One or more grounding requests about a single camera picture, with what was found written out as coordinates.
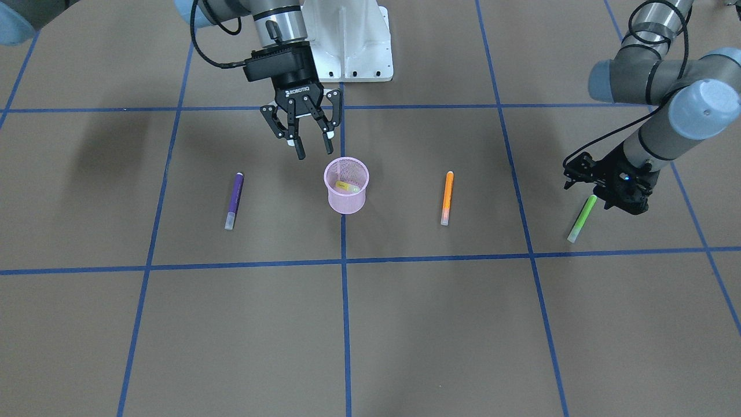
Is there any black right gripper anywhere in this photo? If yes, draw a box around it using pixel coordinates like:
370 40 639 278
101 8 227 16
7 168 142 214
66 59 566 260
243 45 343 160

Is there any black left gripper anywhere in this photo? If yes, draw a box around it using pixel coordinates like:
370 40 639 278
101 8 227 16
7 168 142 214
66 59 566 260
563 144 658 215

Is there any green marker pen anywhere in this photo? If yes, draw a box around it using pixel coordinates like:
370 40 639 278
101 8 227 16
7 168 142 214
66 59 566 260
567 194 598 243

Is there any yellow marker pen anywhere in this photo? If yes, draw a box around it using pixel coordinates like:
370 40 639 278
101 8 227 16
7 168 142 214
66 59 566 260
334 181 362 195

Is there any purple marker pen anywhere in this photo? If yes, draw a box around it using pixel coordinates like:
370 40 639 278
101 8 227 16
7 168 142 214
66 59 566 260
224 172 244 231

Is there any orange marker pen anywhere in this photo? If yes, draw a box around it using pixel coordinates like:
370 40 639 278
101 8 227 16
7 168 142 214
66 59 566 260
440 171 454 226

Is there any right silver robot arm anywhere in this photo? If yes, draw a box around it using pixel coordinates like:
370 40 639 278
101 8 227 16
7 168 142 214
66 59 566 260
174 1 343 159

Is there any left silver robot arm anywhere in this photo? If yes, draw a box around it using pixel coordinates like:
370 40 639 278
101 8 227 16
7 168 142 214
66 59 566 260
563 1 740 215

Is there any pink mesh pen holder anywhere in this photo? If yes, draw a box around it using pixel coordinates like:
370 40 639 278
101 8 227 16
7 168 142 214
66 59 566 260
322 158 370 215

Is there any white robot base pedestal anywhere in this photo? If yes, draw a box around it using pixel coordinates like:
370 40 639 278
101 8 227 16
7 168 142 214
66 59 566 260
301 1 394 83

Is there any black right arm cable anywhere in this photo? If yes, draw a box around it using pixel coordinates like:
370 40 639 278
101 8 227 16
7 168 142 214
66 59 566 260
190 0 255 70

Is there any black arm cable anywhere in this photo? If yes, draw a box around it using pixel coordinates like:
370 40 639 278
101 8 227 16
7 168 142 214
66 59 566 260
562 0 691 171
190 0 255 70

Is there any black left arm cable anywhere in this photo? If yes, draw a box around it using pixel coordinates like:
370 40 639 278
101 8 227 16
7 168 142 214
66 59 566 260
562 0 691 171

